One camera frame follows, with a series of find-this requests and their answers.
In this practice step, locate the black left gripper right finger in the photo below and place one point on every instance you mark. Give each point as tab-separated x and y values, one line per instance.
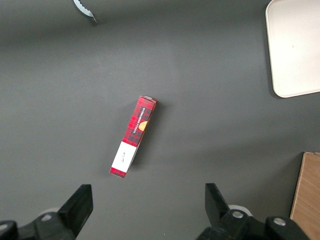
217	212

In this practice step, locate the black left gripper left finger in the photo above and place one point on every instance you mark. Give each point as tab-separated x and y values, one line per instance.
75	210

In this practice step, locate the cream plastic tray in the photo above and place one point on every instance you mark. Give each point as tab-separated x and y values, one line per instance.
295	47

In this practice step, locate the brown wooden board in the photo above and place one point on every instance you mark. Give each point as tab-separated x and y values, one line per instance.
308	197

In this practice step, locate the red tartan shortbread box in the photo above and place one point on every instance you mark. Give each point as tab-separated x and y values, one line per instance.
136	130

